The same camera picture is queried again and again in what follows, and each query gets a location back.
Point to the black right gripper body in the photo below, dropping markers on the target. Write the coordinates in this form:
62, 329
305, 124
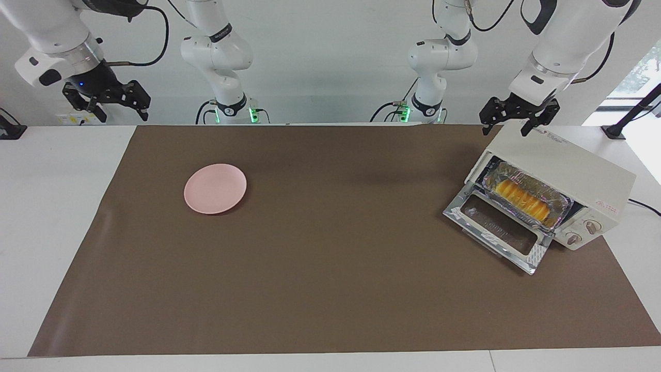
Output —
93, 82

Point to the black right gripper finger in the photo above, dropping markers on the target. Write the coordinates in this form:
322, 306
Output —
77, 101
135, 95

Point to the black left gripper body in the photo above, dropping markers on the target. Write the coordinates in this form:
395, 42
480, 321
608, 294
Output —
521, 105

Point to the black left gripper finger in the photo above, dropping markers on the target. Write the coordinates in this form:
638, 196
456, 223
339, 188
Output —
542, 116
488, 116

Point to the aluminium foil tray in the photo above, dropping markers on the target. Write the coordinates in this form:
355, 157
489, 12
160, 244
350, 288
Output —
490, 174

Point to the yellow sliced bread loaf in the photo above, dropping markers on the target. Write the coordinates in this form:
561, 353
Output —
521, 199

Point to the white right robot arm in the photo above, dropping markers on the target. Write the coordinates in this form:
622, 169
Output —
46, 26

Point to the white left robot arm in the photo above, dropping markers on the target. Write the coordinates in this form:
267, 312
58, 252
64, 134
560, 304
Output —
568, 36

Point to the cream toaster oven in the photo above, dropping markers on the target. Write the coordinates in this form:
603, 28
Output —
557, 160

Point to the cream oven knob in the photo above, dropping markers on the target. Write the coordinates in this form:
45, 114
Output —
591, 226
573, 238

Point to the silver glass oven door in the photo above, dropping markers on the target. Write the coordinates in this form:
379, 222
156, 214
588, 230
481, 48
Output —
485, 236

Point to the black table clamp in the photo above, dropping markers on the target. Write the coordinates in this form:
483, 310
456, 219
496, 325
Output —
10, 132

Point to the bright window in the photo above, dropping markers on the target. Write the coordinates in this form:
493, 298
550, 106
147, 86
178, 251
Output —
638, 72

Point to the pink round plate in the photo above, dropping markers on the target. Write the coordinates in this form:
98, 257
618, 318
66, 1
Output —
214, 188

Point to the brown table mat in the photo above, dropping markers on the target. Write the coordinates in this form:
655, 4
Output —
335, 258

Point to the white wall outlet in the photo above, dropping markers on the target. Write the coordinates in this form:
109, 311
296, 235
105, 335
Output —
69, 120

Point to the black camera stand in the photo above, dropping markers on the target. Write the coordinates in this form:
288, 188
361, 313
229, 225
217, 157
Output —
614, 132

